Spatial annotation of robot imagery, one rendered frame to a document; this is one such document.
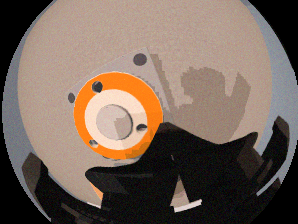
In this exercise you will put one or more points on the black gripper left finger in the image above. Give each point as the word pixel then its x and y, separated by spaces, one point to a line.
pixel 155 172

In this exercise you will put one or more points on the orange round plate with centre hole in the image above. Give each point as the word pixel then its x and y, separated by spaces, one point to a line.
pixel 132 94

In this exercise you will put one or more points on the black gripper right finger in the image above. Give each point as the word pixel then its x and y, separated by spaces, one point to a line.
pixel 200 160

